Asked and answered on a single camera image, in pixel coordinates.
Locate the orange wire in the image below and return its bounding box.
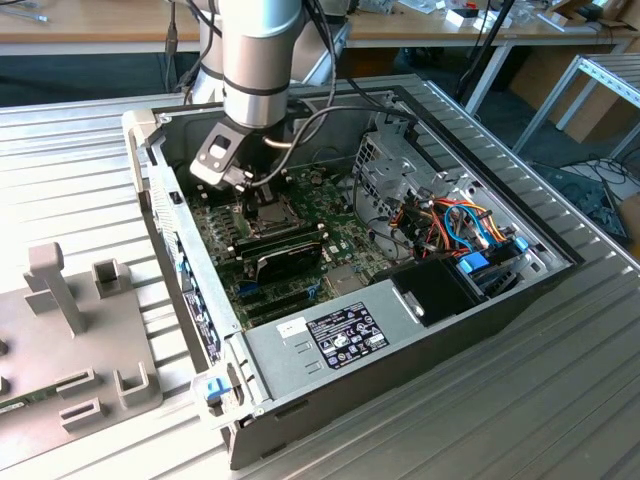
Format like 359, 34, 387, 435
427, 197, 507, 251

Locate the grey parts rack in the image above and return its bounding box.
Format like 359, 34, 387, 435
0, 241, 165, 459

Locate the open black PC case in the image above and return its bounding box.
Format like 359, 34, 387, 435
122, 83, 586, 471

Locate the black slanted pole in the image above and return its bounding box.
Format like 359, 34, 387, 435
455, 0, 516, 99

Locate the black graphics card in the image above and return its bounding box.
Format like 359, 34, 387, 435
238, 238, 324, 287

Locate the grey power supply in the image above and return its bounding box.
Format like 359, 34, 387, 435
243, 278, 432, 405

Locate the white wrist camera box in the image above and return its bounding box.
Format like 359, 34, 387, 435
188, 121, 247, 190

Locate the CPU socket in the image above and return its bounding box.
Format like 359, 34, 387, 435
240, 195, 301, 240

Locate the blue wire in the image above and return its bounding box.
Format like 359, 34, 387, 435
443, 201, 494, 251

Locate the blue case latch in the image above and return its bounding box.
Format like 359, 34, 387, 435
203, 378, 229, 404

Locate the green motherboard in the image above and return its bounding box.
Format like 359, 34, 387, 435
185, 167, 401, 331

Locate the green RAM stick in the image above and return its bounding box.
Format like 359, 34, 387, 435
0, 387, 59, 416
235, 228, 322, 255

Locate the silver chipset heat sink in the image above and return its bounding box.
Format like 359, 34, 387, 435
324, 266, 365, 297

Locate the blue disk carrier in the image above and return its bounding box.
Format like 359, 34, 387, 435
455, 237, 530, 301

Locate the large brown cardboard box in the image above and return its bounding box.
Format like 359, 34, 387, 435
507, 47, 640, 144

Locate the small white box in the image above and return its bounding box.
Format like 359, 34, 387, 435
444, 8, 481, 26

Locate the metal socket cover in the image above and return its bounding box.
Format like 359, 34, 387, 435
248, 197, 297, 236

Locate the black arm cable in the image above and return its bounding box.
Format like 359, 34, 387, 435
247, 0, 419, 187

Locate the small brown cardboard box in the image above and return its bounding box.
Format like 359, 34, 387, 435
617, 193, 640, 246

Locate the aluminium frame table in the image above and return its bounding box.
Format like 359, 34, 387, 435
512, 52, 640, 161

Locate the metal drive cage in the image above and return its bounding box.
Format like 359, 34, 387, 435
351, 130, 441, 221

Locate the black expansion slot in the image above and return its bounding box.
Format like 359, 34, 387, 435
247, 297, 314, 324
243, 287, 310, 312

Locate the light wooden desk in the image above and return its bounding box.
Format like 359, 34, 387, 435
0, 0, 640, 119

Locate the silver CPU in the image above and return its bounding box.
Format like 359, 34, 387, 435
257, 203, 291, 227

